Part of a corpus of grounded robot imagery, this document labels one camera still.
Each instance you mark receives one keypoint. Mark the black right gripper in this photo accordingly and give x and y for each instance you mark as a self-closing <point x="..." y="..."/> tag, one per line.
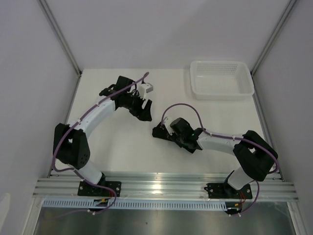
<point x="180" y="144"/>

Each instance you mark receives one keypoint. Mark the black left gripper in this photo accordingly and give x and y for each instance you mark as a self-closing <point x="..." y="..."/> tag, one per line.
<point x="142" y="114"/>

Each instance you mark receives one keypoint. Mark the black t-shirt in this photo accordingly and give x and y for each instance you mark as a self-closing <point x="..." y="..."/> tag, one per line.
<point x="160" y="132"/>

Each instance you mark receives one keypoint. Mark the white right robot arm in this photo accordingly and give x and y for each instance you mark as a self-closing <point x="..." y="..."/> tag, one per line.
<point x="255" y="156"/>

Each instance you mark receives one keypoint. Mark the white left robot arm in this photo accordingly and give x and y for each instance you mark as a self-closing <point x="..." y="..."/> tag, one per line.
<point x="71" y="145"/>

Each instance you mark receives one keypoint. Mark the white perforated plastic basket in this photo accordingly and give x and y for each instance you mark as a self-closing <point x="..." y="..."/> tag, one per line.
<point x="221" y="80"/>

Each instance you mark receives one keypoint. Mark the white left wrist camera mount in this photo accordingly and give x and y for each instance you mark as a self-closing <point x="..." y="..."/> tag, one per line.
<point x="145" y="88"/>

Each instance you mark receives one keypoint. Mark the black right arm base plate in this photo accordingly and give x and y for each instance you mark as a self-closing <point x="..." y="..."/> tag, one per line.
<point x="225" y="191"/>

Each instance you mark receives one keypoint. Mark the grey slotted cable duct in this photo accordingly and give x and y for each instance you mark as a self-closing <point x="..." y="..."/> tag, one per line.
<point x="136" y="204"/>

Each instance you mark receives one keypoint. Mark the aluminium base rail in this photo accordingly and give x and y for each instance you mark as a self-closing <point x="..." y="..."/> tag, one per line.
<point x="165" y="186"/>

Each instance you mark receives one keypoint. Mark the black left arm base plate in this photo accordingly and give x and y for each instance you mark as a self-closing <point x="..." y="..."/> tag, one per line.
<point x="86" y="189"/>

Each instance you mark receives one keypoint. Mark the grey aluminium frame post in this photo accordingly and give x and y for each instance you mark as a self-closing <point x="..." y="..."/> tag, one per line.
<point x="277" y="30"/>

